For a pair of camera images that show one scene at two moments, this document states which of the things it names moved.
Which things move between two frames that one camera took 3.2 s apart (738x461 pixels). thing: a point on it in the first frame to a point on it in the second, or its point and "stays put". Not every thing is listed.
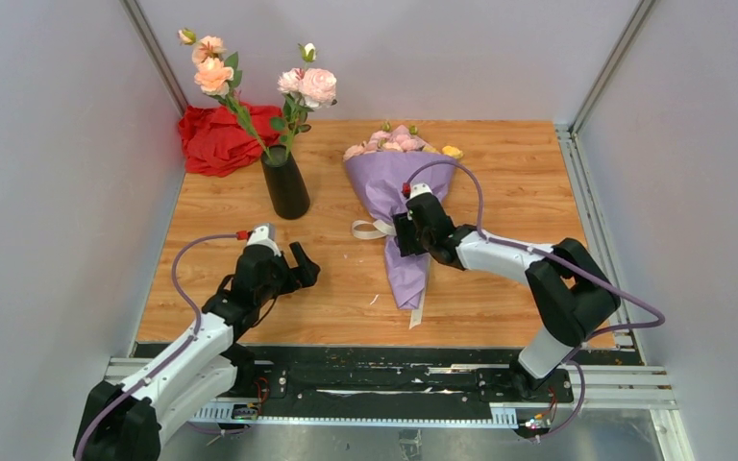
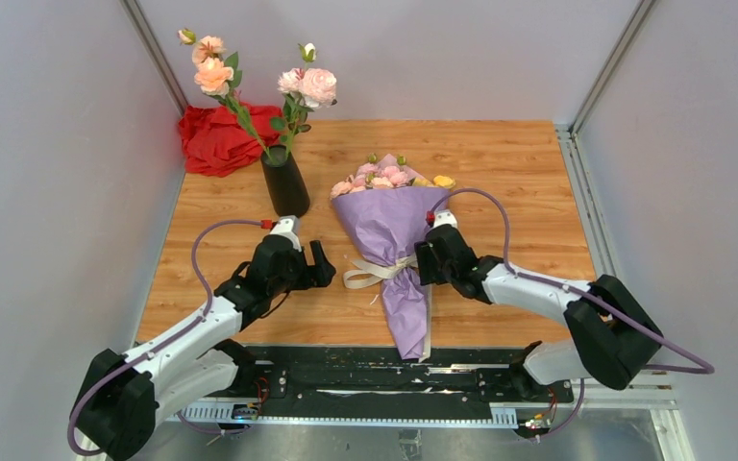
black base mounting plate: x=398 y=374 stays put
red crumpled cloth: x=214 y=141 stays put
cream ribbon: x=416 y=314 to x=382 y=268
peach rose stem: x=218 y=75 stays put
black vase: x=288 y=191 stays put
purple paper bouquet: x=392 y=157 to x=386 y=207
